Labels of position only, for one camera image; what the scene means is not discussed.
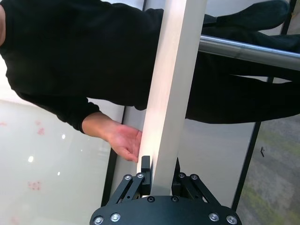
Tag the black baseboard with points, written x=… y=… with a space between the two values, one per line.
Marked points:
x=246 y=164

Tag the white rounded table top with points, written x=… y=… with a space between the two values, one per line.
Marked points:
x=168 y=93

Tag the person right forearm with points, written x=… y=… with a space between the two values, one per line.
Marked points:
x=95 y=126

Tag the small black bent piece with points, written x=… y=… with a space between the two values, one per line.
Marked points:
x=262 y=152

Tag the black wall trim strip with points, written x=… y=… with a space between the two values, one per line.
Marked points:
x=112 y=164

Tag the person in black clothes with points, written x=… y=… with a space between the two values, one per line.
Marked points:
x=82 y=54

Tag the chrome table pole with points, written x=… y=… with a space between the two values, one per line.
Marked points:
x=246 y=50

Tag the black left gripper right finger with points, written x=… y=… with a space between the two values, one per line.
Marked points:
x=187 y=185

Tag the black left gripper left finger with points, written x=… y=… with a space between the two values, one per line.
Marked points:
x=145 y=168

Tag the person right hand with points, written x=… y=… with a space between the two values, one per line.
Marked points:
x=124 y=138

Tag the frosted glass window panel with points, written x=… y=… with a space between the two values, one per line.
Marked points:
x=47 y=164

